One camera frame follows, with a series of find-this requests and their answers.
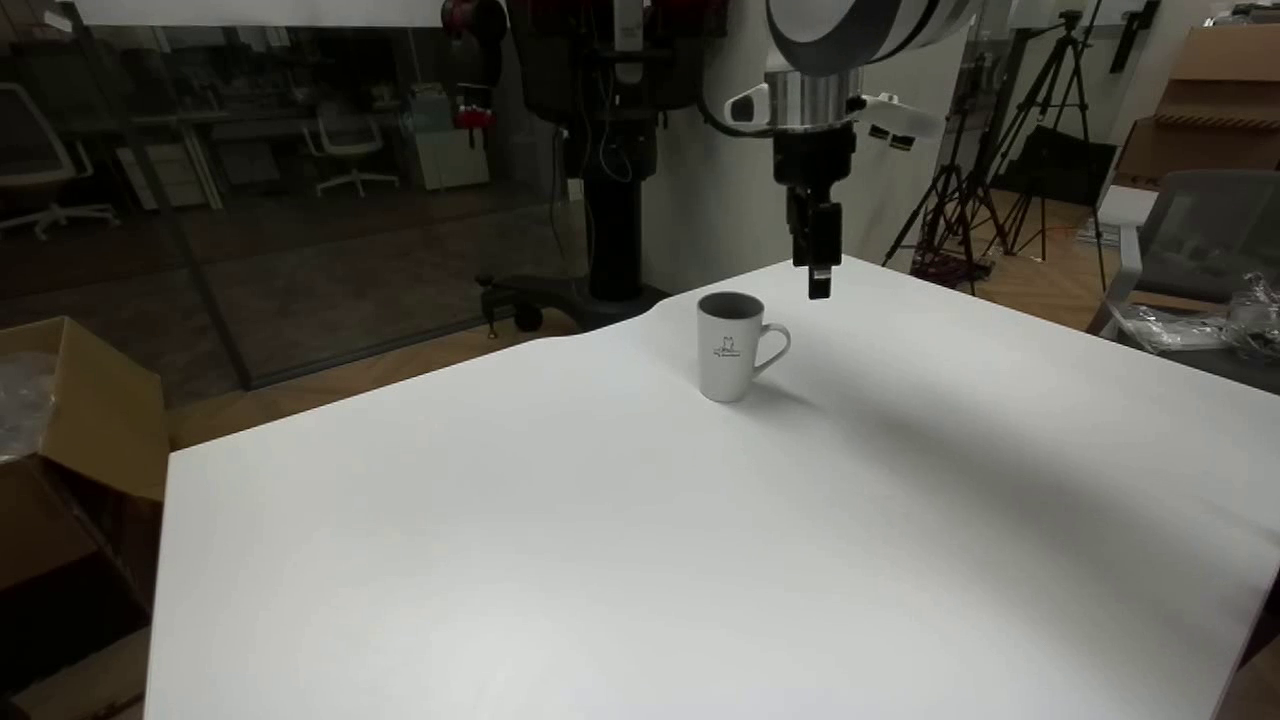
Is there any black tripod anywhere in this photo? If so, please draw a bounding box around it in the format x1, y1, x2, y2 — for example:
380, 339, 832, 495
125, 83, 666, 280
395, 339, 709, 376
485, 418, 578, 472
881, 9, 1116, 291

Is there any open cardboard box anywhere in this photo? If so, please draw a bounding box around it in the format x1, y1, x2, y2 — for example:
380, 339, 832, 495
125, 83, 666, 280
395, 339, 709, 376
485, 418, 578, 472
0, 312, 171, 603

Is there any grey armchair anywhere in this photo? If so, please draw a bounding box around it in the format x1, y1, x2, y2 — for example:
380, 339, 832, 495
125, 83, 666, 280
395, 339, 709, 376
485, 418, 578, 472
1083, 167, 1280, 391

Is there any black floor base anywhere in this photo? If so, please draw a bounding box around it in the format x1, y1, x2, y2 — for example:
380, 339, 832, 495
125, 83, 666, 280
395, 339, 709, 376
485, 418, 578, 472
474, 270, 590, 339

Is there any small white box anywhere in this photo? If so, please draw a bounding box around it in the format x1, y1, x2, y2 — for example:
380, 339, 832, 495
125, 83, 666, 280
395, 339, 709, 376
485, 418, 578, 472
1093, 181, 1164, 233

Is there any white whiteboard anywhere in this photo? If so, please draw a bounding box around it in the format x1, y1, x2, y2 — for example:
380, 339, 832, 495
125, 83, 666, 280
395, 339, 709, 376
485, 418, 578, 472
71, 0, 446, 30

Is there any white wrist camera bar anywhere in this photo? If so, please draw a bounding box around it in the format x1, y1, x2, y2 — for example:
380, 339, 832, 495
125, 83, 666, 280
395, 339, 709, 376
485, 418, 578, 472
700, 81, 944, 147

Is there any white table cover sheet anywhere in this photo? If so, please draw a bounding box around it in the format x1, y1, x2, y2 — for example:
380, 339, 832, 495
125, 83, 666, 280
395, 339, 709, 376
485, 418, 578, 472
139, 243, 1280, 720

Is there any black hanging item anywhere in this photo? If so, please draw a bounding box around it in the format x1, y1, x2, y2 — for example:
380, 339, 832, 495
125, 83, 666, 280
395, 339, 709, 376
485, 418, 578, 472
1102, 0, 1167, 73

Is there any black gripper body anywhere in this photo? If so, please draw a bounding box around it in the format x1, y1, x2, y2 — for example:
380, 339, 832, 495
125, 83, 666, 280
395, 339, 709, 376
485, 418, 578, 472
766, 119, 861, 270

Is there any clear plastic bag on chair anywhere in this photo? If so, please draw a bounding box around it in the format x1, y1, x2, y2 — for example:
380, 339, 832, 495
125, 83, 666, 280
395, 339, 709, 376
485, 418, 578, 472
1098, 266, 1280, 358

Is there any white mug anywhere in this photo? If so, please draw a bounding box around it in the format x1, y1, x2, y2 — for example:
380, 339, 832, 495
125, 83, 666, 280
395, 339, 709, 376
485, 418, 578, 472
691, 286, 794, 407

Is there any black square panel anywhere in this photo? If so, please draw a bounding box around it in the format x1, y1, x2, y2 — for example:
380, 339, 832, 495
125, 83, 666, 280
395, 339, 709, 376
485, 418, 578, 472
990, 128, 1120, 212

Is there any white office chair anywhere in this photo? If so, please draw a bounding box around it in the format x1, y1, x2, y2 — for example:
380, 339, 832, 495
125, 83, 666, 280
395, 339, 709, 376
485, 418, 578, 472
301, 95, 409, 202
0, 74, 120, 248

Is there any red object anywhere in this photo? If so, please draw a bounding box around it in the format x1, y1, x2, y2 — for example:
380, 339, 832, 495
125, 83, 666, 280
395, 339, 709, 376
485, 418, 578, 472
446, 101, 500, 141

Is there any white drawer cabinet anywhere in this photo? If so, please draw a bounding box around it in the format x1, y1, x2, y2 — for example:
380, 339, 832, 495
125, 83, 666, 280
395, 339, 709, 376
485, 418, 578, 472
117, 134, 226, 217
395, 81, 496, 194

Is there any black pillar machine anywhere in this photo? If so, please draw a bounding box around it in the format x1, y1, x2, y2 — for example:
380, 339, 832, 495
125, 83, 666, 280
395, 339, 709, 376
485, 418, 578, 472
513, 0, 730, 302

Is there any clear plastic bag in box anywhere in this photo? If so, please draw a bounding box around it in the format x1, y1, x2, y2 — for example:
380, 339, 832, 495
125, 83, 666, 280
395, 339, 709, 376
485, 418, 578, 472
0, 347, 59, 462

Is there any wooden cabinet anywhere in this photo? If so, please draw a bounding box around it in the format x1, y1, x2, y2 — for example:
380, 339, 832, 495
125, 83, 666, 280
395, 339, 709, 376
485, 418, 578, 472
1111, 17, 1280, 190

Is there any flat cardboard piece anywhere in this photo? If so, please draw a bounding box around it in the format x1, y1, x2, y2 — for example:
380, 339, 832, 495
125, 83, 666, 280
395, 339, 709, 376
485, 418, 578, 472
0, 624, 152, 720

